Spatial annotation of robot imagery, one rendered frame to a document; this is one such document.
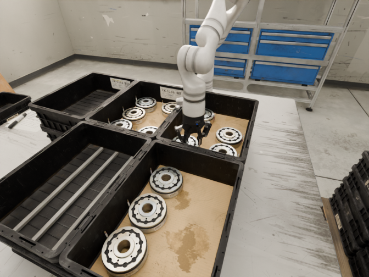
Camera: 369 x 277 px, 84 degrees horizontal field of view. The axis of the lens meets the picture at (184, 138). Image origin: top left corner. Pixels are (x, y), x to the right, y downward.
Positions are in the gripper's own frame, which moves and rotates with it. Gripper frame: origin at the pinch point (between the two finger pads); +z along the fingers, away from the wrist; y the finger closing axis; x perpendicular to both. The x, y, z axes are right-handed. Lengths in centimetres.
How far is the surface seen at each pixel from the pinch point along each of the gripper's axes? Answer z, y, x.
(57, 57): 70, -134, 376
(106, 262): -1.0, -31.0, -34.1
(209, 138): 2.2, 8.3, 3.2
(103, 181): 2.4, -32.9, -7.2
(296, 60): 26, 165, 130
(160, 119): 2.2, -8.3, 22.7
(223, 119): 2.2, 19.6, 14.5
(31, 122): 15, -76, 59
